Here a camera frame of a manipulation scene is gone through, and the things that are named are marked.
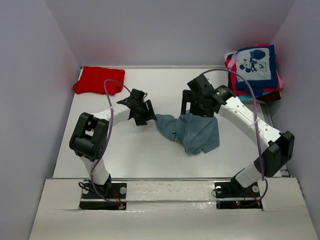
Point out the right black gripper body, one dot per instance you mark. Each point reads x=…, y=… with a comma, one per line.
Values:
x=199, y=109

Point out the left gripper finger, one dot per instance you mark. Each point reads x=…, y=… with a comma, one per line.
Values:
x=140, y=122
x=151, y=113

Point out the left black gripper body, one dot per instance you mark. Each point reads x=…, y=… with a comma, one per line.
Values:
x=143, y=111

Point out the grey-blue t-shirt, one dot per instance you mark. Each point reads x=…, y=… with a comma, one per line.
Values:
x=196, y=134

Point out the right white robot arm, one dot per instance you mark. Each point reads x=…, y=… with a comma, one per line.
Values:
x=275, y=148

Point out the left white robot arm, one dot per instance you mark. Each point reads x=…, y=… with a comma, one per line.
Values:
x=92, y=134

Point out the pink folded t-shirt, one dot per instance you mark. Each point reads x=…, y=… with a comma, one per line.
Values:
x=230, y=63

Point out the teal folded t-shirt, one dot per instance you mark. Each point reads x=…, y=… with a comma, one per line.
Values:
x=245, y=95

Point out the folded red t-shirt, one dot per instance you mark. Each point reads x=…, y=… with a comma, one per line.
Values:
x=93, y=77

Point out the navy cartoon mouse t-shirt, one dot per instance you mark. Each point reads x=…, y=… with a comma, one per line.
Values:
x=257, y=65

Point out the dark maroon folded t-shirt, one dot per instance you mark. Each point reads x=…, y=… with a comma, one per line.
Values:
x=269, y=98

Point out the white foam front board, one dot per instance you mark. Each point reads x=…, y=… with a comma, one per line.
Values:
x=172, y=210

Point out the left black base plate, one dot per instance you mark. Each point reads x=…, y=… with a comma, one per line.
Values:
x=114, y=200

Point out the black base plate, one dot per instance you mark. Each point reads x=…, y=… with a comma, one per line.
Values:
x=245, y=198
x=114, y=200

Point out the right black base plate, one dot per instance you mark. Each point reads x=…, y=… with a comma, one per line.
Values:
x=245, y=198

